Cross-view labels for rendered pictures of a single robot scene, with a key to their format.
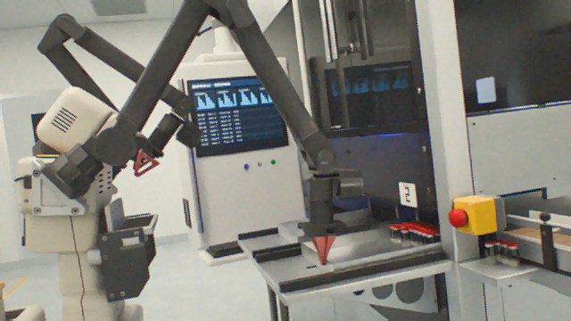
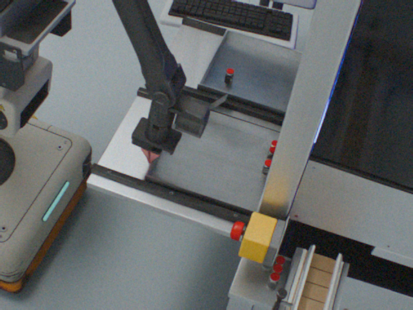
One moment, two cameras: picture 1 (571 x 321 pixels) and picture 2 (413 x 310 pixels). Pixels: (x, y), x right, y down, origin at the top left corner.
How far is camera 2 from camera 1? 1.09 m
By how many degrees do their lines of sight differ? 50
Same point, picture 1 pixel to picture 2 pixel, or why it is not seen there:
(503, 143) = (343, 197)
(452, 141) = (281, 169)
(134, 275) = (12, 77)
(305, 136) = (146, 73)
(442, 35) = (310, 79)
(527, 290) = not seen: hidden behind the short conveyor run
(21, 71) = not seen: outside the picture
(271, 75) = (122, 8)
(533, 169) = (367, 229)
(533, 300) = not seen: hidden behind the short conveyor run
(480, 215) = (248, 248)
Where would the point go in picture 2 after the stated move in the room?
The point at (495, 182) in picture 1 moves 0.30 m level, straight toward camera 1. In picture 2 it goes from (317, 217) to (194, 284)
